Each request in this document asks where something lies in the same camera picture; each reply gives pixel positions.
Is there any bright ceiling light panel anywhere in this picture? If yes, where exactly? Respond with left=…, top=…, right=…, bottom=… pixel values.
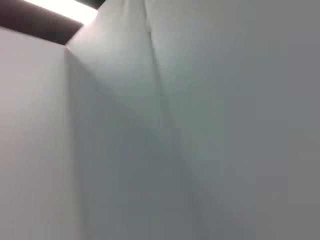
left=23, top=0, right=101, bottom=26

